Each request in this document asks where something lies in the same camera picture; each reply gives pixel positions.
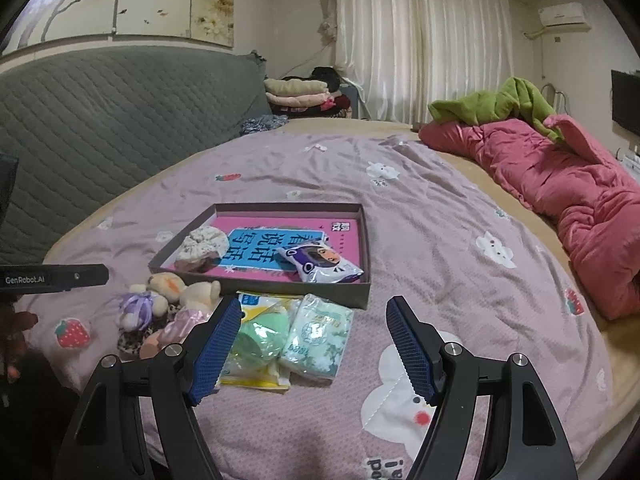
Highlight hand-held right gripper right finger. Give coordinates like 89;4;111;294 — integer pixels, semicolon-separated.
385;296;581;480

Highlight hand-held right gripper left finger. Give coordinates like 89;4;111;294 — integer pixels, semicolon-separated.
59;296;242;480

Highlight teddy bear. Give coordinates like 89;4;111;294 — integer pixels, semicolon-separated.
140;280;222;359
116;272;187;332

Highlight leopard print cloth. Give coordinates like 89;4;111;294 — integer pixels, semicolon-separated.
117;302;178;357

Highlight green floral tissue pack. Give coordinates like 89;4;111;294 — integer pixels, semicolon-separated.
278;293;355;377

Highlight grey cardboard box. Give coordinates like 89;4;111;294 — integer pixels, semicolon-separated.
148;203;372;310

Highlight person's left hand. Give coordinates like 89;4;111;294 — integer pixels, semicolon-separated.
0;310;40;383

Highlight green sponge packet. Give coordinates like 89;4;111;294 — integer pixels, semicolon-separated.
218;291;303;391

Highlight floral fabric hat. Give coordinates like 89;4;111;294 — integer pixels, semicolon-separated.
175;226;231;274

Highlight cartoon face snack packet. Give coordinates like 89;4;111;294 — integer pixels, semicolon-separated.
276;243;365;286

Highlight pink book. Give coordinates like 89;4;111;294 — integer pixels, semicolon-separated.
175;215;362;281

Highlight grey quilted headboard cover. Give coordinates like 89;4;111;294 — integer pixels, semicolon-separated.
0;42;273;266

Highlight pink quilt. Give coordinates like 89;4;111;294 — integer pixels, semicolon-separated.
418;114;640;321

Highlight blue patterned cloth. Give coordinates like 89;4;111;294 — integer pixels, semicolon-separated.
240;114;291;137

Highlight dark red folded cloth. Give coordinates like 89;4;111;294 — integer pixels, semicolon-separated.
320;95;353;118

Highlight pink folded cloth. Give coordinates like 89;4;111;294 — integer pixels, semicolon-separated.
265;91;331;108

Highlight green blanket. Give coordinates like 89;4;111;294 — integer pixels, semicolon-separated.
428;76;566;143

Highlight beige folded cloth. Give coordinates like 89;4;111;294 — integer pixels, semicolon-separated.
263;77;331;97

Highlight black garment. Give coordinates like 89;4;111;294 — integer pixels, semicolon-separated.
282;66;343;95

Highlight white curtains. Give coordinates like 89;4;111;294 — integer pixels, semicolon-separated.
317;0;516;126

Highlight black television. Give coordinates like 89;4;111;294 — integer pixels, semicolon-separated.
611;69;640;137

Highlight white air conditioner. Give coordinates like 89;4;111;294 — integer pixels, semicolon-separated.
537;2;591;28

